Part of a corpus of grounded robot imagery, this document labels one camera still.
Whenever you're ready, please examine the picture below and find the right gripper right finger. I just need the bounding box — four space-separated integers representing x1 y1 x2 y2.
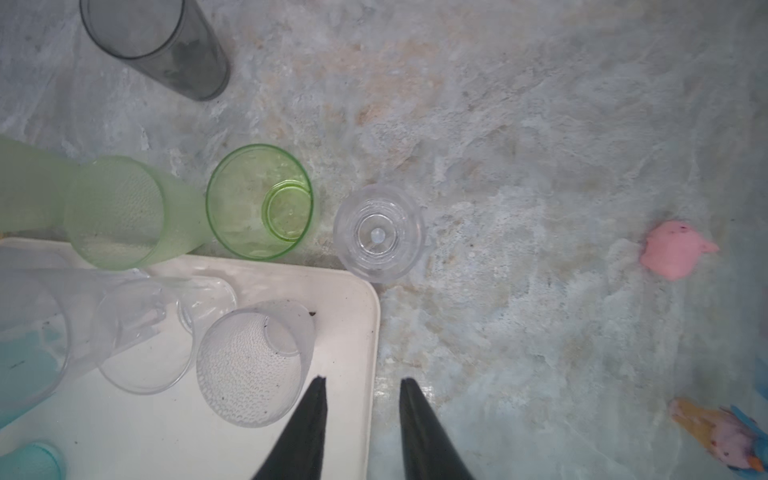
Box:
399 378 473 480

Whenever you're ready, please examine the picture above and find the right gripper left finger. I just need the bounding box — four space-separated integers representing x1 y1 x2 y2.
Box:
252 376 328 480

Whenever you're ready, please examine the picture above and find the clear textured cup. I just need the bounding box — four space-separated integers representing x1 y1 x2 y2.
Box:
196 299 316 428

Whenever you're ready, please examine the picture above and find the bright green cup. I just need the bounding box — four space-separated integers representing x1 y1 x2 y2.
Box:
205 144 314 261

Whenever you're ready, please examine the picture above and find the clear smooth cup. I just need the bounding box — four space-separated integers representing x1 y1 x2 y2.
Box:
1 268 148 400

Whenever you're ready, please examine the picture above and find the light green textured cup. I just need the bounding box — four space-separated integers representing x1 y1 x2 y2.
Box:
1 136 78 233
63 156 214 271

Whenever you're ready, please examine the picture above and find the smoky grey cup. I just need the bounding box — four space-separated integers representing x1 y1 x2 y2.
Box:
79 0 230 101

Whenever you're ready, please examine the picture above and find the beige plastic tray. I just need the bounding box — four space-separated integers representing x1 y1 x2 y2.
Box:
1 255 381 479

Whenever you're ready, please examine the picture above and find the small colourful doll toy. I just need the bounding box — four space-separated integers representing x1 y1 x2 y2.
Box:
668 397 767 479

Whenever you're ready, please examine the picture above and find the pink pig toy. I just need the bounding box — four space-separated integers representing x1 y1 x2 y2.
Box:
639 221 720 281

